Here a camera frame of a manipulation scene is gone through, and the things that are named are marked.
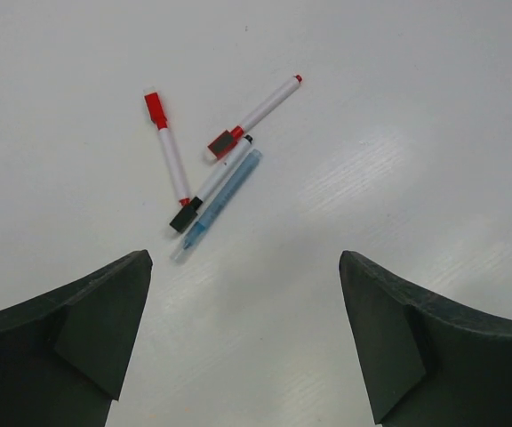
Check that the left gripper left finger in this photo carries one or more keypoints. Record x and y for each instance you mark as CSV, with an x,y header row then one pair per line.
x,y
64,354

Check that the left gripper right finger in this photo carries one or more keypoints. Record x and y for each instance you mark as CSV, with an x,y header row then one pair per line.
x,y
426,360

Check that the light blue pen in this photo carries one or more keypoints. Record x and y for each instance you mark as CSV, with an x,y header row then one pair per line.
x,y
198,230

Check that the thin white red pen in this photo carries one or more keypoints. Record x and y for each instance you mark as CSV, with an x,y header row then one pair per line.
x,y
228,139

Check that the white marker black cap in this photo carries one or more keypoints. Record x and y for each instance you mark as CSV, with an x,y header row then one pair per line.
x,y
189,212

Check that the white marker red cap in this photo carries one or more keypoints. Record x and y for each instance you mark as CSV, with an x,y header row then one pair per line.
x,y
169,147

